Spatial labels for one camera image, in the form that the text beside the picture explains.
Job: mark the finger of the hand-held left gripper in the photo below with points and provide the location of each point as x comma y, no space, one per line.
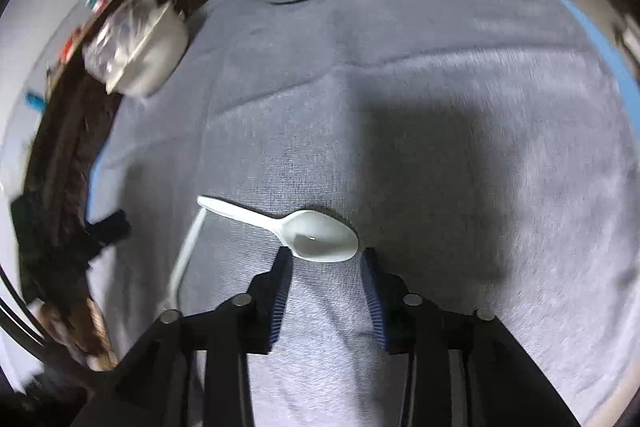
111,228

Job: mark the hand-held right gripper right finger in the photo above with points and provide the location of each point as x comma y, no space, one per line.
373,302

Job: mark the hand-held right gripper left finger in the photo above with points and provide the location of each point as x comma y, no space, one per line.
281,299

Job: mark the carved dark wooden sideboard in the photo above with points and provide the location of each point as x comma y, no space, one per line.
65,157

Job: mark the grey tablecloth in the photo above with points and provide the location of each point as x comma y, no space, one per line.
450,157

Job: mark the white pot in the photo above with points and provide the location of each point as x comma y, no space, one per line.
157,62

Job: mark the plastic wrapped bowl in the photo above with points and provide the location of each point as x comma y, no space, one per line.
120,37

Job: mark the light blue under cloth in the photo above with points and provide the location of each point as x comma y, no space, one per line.
617,72

